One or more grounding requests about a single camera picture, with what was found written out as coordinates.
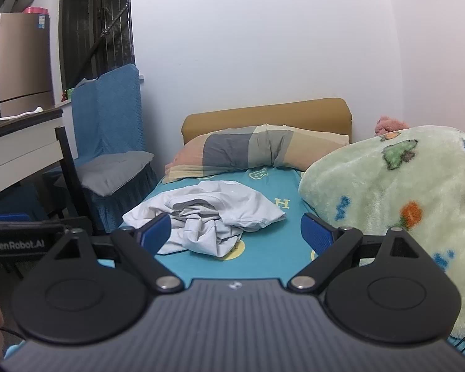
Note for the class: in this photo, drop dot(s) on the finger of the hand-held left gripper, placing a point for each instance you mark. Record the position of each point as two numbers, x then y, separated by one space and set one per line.
77 223
9 217

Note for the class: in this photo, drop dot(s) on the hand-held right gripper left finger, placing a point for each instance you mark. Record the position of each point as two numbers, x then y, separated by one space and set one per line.
157 232

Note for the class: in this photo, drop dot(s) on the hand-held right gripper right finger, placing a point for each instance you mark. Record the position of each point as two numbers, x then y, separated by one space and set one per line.
316 234

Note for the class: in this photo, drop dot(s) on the white shirt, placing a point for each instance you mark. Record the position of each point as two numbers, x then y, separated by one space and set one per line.
201 209

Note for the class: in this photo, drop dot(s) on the teal printed bed sheet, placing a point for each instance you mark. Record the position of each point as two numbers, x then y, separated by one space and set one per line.
267 201

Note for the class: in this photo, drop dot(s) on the grey cushion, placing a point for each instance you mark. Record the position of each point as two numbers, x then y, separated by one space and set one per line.
112 170

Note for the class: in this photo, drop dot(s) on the white desk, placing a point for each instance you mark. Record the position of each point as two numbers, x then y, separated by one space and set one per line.
19 147

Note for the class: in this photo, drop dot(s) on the green printed fleece blanket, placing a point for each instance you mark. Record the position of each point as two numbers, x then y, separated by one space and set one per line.
391 186

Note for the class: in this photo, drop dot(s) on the patchwork pillow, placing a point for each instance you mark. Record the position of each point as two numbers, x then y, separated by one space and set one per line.
248 149

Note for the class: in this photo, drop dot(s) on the blue covered chair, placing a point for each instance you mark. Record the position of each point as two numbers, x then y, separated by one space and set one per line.
108 116

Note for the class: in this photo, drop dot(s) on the small green object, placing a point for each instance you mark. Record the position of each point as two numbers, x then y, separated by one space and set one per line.
69 93

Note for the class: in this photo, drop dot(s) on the tan padded headboard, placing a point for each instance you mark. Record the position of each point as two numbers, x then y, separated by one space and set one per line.
263 114

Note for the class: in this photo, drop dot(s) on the pink fuzzy blanket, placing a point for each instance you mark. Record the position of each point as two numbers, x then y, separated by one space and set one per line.
389 124

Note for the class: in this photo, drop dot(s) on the beige refrigerator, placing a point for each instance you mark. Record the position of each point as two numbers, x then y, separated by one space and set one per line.
23 58

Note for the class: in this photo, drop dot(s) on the dark window with grille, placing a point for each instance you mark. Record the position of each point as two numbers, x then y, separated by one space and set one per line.
97 23

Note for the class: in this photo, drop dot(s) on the pink container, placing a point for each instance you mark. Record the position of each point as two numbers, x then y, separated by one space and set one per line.
34 9

